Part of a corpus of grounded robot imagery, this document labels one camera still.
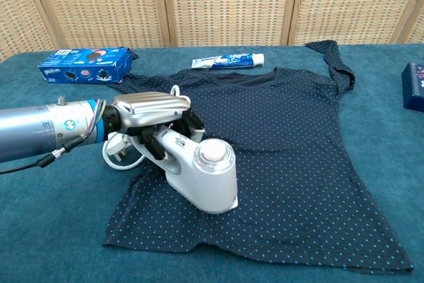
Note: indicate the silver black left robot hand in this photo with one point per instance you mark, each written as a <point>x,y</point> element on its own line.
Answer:
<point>152,107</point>

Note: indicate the white handheld iron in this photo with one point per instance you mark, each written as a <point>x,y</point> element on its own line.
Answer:
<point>212,183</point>

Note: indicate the navy polka dot t-shirt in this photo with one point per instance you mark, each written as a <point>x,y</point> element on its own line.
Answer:
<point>281,163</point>

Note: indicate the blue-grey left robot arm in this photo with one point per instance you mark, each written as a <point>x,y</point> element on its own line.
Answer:
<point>33,127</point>

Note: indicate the blue Oreo cookie box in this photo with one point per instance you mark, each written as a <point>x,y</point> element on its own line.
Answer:
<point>83,66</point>

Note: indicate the blue white toothpaste tube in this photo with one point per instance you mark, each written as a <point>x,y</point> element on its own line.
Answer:
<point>232,60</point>

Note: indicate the woven bamboo folding screen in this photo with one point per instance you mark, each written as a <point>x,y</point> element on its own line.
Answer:
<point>228,4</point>

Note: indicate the teal table cover cloth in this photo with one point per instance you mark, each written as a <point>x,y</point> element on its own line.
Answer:
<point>49,223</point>

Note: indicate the small dark blue carton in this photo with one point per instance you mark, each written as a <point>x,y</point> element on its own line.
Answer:
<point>414,87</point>

